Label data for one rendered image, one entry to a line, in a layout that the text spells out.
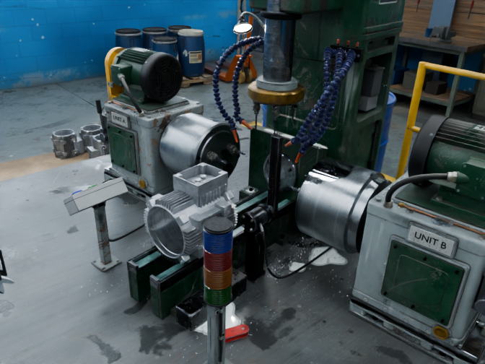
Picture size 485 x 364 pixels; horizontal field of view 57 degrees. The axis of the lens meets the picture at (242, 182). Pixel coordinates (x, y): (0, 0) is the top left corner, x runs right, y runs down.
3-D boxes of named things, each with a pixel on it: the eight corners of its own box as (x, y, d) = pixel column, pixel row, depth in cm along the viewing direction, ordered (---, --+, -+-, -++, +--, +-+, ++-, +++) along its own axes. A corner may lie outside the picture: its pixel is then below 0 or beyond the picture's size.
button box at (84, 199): (118, 196, 143) (111, 180, 143) (128, 191, 138) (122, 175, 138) (69, 216, 132) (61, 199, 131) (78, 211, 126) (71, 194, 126)
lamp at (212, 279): (217, 268, 100) (217, 251, 98) (237, 280, 97) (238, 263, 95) (198, 281, 96) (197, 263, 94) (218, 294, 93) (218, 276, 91)
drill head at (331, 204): (312, 206, 159) (320, 139, 148) (427, 253, 135) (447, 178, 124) (268, 234, 142) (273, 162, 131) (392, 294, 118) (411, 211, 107)
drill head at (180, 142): (184, 154, 197) (182, 98, 186) (247, 180, 176) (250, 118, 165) (138, 171, 180) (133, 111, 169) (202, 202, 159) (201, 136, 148)
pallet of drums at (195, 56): (186, 73, 719) (185, 24, 686) (212, 84, 661) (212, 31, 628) (113, 81, 657) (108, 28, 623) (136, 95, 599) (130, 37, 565)
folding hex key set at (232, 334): (219, 345, 116) (219, 340, 115) (215, 336, 119) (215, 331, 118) (250, 336, 119) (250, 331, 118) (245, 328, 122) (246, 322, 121)
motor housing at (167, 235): (194, 221, 147) (193, 168, 138) (237, 244, 136) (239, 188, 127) (145, 247, 133) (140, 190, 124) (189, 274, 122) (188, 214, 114)
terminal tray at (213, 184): (202, 183, 137) (202, 162, 134) (228, 194, 131) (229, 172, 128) (172, 197, 129) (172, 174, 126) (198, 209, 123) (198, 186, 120)
